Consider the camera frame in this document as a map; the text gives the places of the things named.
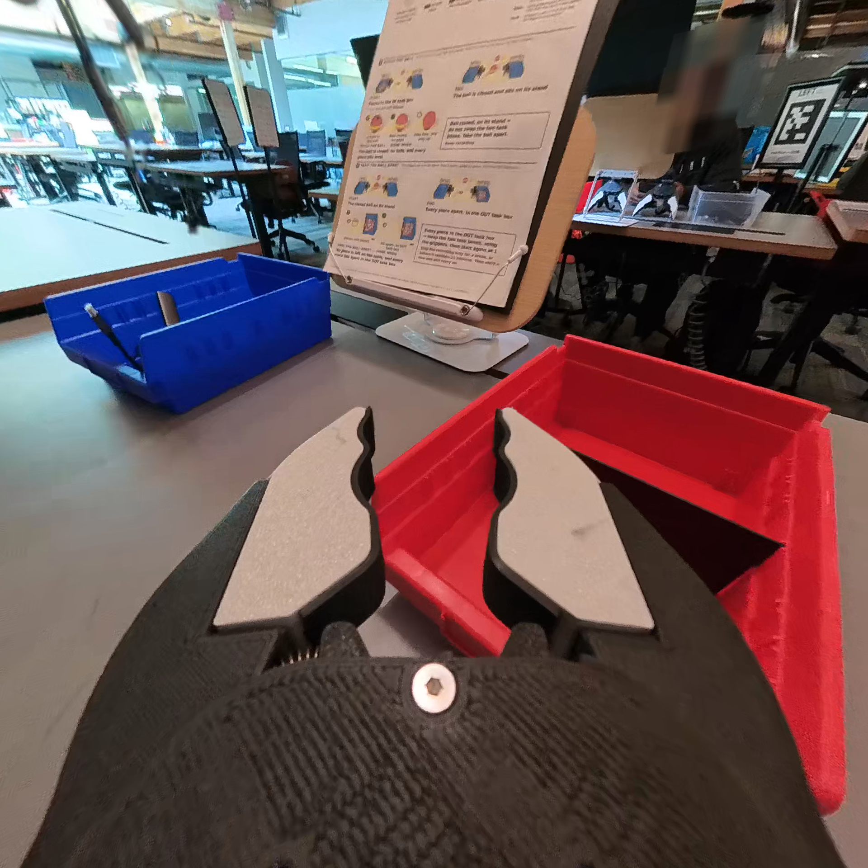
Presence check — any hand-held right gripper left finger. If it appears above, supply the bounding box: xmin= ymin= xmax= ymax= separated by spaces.
xmin=212 ymin=406 xmax=387 ymax=635

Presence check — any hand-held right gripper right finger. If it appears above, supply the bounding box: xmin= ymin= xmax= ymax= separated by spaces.
xmin=481 ymin=407 xmax=656 ymax=638

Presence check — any blue plastic bin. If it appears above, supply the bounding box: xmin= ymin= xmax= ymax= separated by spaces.
xmin=44 ymin=254 xmax=333 ymax=415

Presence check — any red plastic bin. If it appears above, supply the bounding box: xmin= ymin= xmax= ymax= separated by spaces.
xmin=372 ymin=334 xmax=849 ymax=815

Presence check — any black office chair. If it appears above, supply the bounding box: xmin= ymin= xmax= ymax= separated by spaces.
xmin=261 ymin=132 xmax=325 ymax=260

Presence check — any white table wooden edge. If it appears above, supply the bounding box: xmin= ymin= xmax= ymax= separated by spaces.
xmin=0 ymin=200 xmax=263 ymax=313

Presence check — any grey table wooden edge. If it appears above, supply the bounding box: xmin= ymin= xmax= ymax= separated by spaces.
xmin=571 ymin=210 xmax=842 ymax=262

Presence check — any clear plastic container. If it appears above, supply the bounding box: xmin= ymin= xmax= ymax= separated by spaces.
xmin=688 ymin=186 xmax=772 ymax=228

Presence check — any printed instruction sheet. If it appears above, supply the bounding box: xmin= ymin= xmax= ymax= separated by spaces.
xmin=324 ymin=0 xmax=603 ymax=309

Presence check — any board on black pole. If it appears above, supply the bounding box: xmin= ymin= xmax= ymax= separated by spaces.
xmin=202 ymin=76 xmax=259 ymax=235
xmin=244 ymin=85 xmax=282 ymax=204

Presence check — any black white tag sign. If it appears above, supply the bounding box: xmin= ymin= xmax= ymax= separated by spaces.
xmin=756 ymin=76 xmax=849 ymax=170

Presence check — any black cable white-tipped plug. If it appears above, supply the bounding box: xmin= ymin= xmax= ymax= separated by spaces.
xmin=83 ymin=303 xmax=145 ymax=381

